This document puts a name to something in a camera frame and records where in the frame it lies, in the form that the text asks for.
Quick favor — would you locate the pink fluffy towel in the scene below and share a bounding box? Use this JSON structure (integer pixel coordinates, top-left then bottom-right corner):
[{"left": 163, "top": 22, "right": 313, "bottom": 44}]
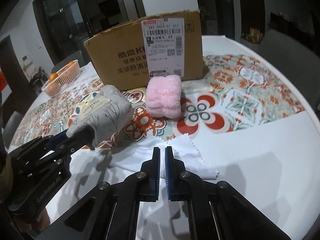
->
[{"left": 146, "top": 75, "right": 182, "bottom": 119}]

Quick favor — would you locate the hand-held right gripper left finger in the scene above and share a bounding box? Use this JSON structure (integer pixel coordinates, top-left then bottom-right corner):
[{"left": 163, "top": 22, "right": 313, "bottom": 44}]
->
[{"left": 32, "top": 147, "right": 161, "bottom": 240}]

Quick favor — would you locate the white zigzag-edged cloth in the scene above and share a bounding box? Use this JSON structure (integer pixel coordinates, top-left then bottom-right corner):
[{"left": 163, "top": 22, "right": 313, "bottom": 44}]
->
[{"left": 110, "top": 134, "right": 220, "bottom": 180}]

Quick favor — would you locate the tall dark cabinet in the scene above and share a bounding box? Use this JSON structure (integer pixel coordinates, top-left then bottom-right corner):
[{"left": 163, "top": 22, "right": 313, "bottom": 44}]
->
[{"left": 236, "top": 0, "right": 266, "bottom": 31}]

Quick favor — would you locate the small shoe rack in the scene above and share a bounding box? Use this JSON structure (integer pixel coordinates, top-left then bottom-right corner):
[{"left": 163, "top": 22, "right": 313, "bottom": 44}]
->
[{"left": 30, "top": 66, "right": 49, "bottom": 91}]

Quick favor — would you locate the brown cardboard box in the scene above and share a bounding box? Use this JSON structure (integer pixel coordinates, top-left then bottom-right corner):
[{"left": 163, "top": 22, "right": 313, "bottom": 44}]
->
[{"left": 83, "top": 9, "right": 203, "bottom": 92}]

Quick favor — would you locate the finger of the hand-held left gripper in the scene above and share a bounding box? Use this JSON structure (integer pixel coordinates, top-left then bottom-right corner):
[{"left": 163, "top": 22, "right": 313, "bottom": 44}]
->
[
  {"left": 10, "top": 133, "right": 68, "bottom": 156},
  {"left": 37, "top": 126, "right": 96, "bottom": 166}
]

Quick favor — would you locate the grey dining chair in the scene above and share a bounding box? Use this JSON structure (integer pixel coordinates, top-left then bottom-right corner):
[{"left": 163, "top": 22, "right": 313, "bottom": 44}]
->
[
  {"left": 51, "top": 50, "right": 84, "bottom": 74},
  {"left": 257, "top": 29, "right": 316, "bottom": 63},
  {"left": 4, "top": 111, "right": 24, "bottom": 151}
]

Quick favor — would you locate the dark sliding glass door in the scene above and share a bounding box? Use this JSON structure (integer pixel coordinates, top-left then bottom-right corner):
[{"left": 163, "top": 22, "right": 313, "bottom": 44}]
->
[{"left": 32, "top": 0, "right": 147, "bottom": 63}]

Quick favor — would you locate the white plastic fruit basket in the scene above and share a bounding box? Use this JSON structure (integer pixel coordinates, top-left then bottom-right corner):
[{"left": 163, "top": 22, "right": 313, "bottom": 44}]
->
[{"left": 41, "top": 59, "right": 81, "bottom": 97}]

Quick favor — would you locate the grey printed fabric pouch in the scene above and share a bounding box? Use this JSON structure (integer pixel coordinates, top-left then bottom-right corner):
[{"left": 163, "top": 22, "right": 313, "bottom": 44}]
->
[{"left": 65, "top": 85, "right": 133, "bottom": 147}]

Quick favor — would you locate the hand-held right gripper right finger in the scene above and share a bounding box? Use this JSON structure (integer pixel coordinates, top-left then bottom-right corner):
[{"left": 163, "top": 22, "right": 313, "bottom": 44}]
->
[{"left": 165, "top": 146, "right": 298, "bottom": 240}]

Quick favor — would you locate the person's left forearm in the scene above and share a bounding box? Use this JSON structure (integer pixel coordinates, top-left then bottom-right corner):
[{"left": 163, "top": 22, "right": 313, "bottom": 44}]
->
[{"left": 0, "top": 152, "right": 14, "bottom": 203}]

